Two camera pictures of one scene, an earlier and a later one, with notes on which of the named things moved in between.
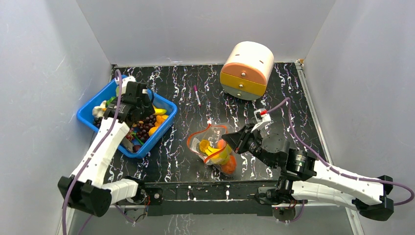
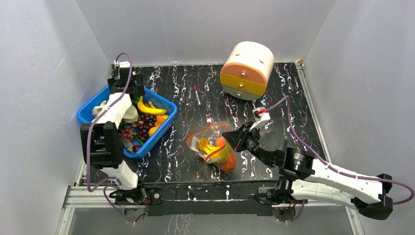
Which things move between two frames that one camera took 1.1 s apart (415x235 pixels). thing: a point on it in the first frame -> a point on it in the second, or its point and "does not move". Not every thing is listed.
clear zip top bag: [214, 150] does not move
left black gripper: [148, 109] -> [114, 83]
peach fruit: [221, 143] does not move
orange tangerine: [230, 167] does not move
